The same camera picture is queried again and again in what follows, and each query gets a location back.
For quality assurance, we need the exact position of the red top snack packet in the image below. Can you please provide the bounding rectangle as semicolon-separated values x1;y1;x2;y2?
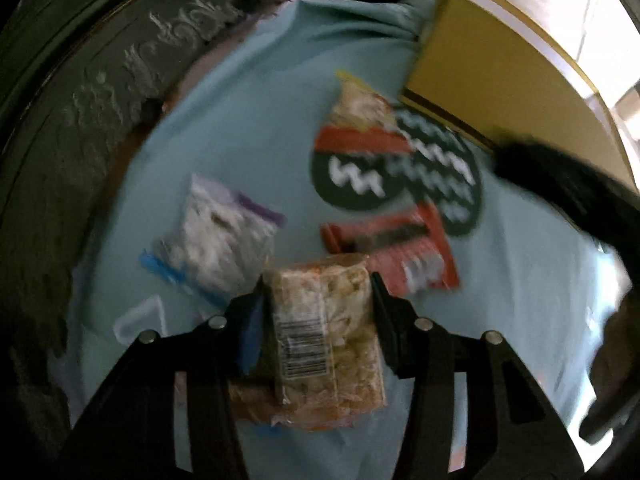
314;72;413;155

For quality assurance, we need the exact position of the orange biscuit snack bag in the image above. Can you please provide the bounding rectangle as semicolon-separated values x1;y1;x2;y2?
230;255;386;431

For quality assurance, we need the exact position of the blue purple clear packet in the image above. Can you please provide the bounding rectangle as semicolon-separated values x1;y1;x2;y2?
140;174;285;309

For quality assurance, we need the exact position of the dark carved wooden furniture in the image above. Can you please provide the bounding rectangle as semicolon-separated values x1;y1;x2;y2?
0;0;419;411

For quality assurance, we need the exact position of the yellow cardboard box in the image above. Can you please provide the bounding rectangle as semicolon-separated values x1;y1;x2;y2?
400;0;637;188

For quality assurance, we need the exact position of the light blue tablecloth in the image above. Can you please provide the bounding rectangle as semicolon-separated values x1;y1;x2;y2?
78;0;620;479

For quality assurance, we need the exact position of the red barcode snack packet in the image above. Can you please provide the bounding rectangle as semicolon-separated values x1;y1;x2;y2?
320;203;460;297

